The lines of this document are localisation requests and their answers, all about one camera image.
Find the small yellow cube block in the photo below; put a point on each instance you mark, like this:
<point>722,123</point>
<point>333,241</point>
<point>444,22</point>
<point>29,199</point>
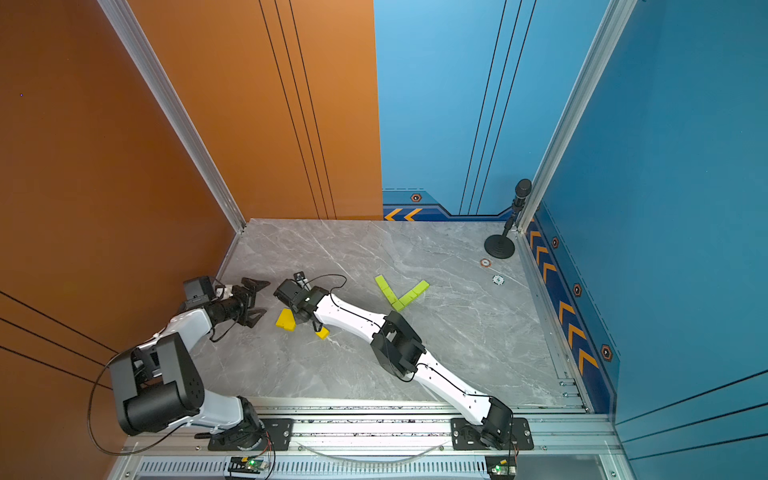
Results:
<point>323,332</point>

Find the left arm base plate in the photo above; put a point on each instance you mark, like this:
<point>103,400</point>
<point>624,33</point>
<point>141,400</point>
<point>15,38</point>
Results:
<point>254,436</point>

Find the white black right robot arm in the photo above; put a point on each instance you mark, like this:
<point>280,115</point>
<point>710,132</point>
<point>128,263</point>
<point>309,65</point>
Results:
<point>400,351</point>

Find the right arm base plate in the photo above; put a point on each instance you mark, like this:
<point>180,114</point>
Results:
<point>515,435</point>

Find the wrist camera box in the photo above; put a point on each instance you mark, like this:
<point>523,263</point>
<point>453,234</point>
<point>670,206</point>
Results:
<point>201,291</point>
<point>293,289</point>

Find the green circuit board left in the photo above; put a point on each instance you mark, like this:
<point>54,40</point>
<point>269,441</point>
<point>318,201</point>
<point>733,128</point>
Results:
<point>248,466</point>

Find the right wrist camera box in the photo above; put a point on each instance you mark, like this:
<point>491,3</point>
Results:
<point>293,289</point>

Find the yellow long block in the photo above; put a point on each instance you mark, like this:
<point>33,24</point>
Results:
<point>286,321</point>

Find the green circuit board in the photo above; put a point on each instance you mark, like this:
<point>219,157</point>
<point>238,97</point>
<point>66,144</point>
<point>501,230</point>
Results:
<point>501,468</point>
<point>248,466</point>

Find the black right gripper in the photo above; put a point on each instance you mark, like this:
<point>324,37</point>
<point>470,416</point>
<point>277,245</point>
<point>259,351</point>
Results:
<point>295,311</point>

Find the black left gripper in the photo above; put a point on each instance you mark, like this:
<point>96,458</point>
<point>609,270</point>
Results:
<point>248,299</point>

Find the black microphone stand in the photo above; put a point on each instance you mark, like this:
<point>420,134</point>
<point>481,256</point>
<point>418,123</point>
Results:
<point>501,246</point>

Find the aluminium front rail frame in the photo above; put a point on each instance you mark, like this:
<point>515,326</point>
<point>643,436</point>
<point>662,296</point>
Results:
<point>325,438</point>

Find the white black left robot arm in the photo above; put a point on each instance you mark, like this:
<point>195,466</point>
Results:
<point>157,387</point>

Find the green circuit board right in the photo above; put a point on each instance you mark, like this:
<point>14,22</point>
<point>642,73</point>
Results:
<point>501,468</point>

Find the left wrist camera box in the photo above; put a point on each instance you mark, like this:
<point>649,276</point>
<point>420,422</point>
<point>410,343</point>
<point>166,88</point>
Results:
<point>201,291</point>

